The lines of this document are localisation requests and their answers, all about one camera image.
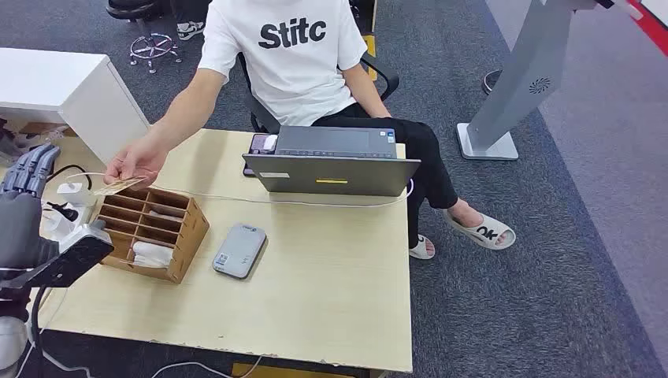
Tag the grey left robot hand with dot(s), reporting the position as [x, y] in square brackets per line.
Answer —
[23, 229]

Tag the person's right hand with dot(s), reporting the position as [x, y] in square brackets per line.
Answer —
[135, 161]

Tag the gold patterned ID card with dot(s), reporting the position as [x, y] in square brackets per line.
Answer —
[117, 186]

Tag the white room key card bundle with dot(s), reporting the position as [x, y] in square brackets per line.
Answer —
[151, 254]

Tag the person's right forearm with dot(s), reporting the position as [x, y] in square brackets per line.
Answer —
[182, 115]

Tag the person's left forearm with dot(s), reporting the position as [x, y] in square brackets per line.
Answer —
[365, 94]

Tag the white card in organizer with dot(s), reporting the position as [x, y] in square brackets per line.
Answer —
[164, 215]

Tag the wooden card organizer box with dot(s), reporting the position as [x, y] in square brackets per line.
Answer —
[190, 235]

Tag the grey card reader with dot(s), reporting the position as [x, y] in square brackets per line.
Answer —
[240, 250]

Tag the bystander person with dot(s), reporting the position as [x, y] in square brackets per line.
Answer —
[189, 30]

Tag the white plug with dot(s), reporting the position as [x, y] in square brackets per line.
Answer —
[58, 225]

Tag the black plug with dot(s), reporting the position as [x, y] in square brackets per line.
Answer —
[68, 213]

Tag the white charger block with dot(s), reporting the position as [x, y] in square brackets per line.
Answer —
[73, 193]

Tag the white power strip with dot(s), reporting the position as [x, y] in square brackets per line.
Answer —
[86, 211]

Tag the black stool with chrome base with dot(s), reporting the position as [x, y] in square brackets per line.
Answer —
[152, 48]

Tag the white cabinet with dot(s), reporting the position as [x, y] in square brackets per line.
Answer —
[52, 78]

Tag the black smartphone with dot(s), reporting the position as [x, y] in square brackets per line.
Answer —
[256, 145]

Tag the grey laptop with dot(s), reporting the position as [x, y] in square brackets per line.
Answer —
[334, 175]

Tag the yellow floor marker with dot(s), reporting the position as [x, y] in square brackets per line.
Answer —
[370, 47]

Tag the black office chair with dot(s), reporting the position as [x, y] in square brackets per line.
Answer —
[386, 78]

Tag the beige sandal with OK print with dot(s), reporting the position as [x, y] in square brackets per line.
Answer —
[485, 232]

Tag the grey kiosk stand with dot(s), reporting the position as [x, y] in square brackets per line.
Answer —
[522, 78]

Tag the red white barrier strip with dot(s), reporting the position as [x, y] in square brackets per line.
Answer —
[652, 28]

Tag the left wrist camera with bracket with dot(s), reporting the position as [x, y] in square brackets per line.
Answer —
[73, 255]

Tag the round floor base plate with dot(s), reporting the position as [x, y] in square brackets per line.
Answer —
[490, 82]

